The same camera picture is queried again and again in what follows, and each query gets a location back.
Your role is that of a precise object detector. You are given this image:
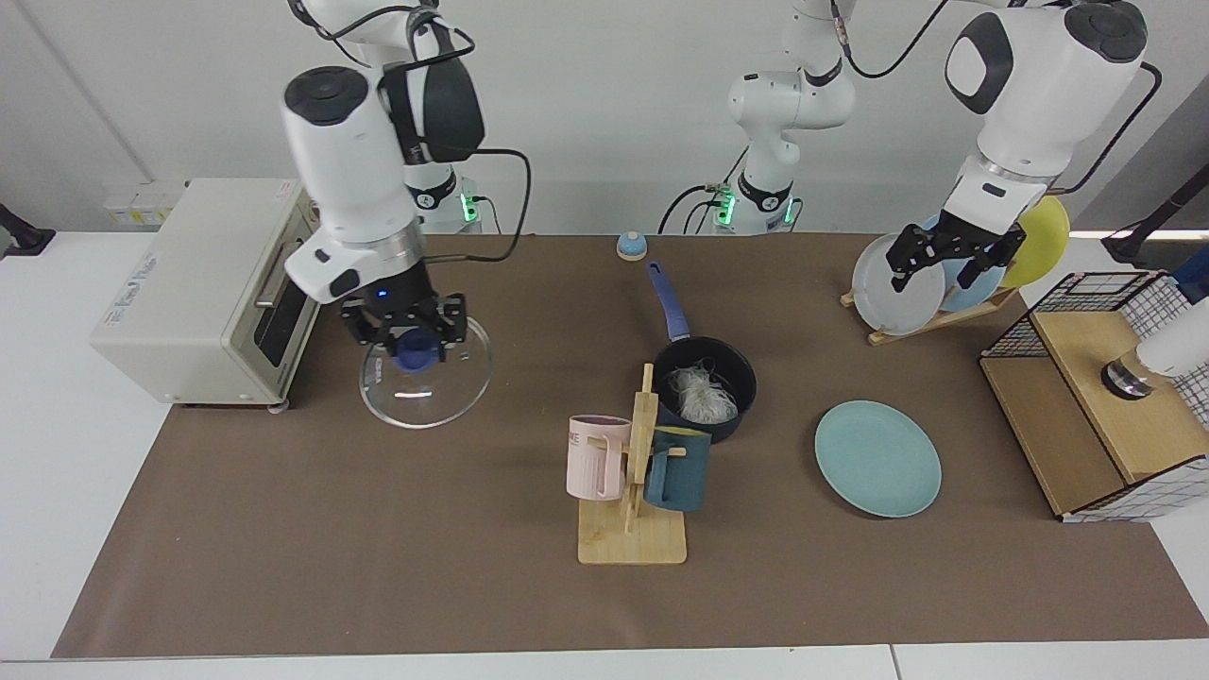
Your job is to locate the glass lid with blue knob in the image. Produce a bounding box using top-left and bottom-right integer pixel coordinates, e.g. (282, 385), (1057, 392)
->
(359, 314), (494, 430)

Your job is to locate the white vermicelli bundle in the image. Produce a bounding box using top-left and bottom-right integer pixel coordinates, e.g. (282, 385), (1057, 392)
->
(666, 359), (740, 426)

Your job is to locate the light blue plate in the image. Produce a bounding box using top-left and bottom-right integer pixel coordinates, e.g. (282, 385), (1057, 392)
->
(921, 212), (1010, 314)

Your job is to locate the grey plate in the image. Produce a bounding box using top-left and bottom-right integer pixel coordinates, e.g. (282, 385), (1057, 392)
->
(851, 234), (947, 336)

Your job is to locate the wooden plate rack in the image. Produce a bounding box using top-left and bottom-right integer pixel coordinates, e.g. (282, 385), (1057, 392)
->
(840, 286), (1021, 347)

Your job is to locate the yellow plate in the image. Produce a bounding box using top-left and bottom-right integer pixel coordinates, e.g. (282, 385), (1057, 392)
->
(996, 195), (1072, 289)

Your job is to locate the teal plate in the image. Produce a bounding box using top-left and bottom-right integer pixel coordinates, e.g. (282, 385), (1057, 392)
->
(814, 399), (944, 519)

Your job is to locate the brown table cloth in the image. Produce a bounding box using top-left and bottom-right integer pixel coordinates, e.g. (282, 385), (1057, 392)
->
(50, 233), (1209, 659)

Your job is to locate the pink cup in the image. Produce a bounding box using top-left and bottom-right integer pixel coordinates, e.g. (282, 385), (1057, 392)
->
(566, 414), (632, 502)

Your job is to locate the pale toaster oven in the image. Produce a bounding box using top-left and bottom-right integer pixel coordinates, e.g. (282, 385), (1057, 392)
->
(90, 178), (343, 415)

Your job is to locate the blue object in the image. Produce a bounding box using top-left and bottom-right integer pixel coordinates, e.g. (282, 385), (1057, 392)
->
(1171, 250), (1209, 305)

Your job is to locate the dark teal cup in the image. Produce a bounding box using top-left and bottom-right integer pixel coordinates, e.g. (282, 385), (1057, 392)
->
(644, 427), (712, 513)

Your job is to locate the wooden cup stand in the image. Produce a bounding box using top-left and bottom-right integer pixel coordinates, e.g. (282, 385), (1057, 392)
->
(577, 363), (689, 566)

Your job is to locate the black clamp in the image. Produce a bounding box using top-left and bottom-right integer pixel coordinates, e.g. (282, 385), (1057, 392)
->
(0, 203), (56, 258)

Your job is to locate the black pot with blue handle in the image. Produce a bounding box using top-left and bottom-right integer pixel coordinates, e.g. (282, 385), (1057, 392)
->
(645, 260), (758, 445)

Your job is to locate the wire basket with wooden floor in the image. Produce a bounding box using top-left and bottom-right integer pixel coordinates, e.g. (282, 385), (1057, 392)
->
(979, 270), (1209, 523)

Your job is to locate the white device with metal ring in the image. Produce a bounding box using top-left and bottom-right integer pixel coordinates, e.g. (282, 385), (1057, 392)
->
(1100, 321), (1209, 400)

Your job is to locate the white wall socket strip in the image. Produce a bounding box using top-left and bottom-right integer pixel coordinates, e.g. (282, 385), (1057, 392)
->
(102, 179), (190, 228)

